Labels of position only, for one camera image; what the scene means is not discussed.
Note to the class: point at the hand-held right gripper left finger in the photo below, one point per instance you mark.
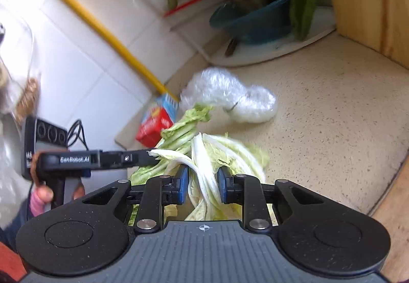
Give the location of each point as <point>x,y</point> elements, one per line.
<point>182,184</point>

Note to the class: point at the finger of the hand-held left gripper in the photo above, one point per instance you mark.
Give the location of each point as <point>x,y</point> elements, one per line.
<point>134,157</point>

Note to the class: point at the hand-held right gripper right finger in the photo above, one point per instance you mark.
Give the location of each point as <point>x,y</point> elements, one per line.
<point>223,185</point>

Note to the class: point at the white napa cabbage leaves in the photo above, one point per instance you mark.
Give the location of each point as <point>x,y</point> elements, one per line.
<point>217,158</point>

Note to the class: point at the green napa cabbage leaf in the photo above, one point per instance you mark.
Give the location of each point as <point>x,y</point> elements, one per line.
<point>179,129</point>

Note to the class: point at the person's left forearm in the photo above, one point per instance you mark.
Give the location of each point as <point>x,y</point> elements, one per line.
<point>22,222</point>

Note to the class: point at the person's left hand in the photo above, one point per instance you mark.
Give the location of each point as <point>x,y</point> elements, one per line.
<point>44,195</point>

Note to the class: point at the red and blue carton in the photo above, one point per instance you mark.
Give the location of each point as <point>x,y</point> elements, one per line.
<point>155,126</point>

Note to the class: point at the clear bag with food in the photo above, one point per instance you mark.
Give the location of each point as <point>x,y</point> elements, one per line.
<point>22,94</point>

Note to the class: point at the crumpled clear plastic bag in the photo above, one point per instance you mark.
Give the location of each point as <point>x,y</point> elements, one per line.
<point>223,91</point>

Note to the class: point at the white plastic tray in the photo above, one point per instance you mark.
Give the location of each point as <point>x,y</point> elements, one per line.
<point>262,53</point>

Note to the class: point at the red chopstick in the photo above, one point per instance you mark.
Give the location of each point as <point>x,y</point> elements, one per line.
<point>187,6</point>

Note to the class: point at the blue plastic basin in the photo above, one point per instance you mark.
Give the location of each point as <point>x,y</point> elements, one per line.
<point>255,24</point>

